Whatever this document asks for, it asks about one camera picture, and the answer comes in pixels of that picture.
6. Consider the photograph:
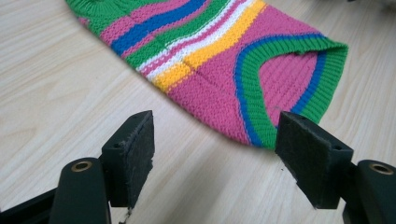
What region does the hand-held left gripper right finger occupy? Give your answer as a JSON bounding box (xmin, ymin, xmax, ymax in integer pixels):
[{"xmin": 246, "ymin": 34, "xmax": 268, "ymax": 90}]
[{"xmin": 274, "ymin": 110, "xmax": 355, "ymax": 210}]

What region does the striped knitted pet sweater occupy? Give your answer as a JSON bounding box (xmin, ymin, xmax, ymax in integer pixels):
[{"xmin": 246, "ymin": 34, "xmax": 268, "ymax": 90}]
[{"xmin": 64, "ymin": 0, "xmax": 349, "ymax": 150}]

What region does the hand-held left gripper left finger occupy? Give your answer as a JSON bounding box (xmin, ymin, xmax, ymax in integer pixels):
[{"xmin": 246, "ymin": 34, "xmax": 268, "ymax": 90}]
[{"xmin": 100, "ymin": 109, "xmax": 156, "ymax": 209}]

